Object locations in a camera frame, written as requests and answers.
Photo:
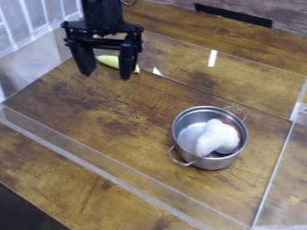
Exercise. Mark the clear acrylic enclosure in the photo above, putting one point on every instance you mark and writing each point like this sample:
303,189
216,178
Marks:
86,142

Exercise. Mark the silver metal pot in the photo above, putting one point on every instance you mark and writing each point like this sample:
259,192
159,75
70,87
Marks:
187,128

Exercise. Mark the black bar on table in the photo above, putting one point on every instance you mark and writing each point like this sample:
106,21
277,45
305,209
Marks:
242,17

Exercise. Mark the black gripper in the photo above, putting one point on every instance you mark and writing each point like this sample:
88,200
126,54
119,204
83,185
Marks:
104,30

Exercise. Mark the white red toy mushroom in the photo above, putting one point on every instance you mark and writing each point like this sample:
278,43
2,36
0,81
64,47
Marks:
220,138

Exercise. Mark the yellow green toy vegetable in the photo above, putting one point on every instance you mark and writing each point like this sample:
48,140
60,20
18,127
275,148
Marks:
112,61

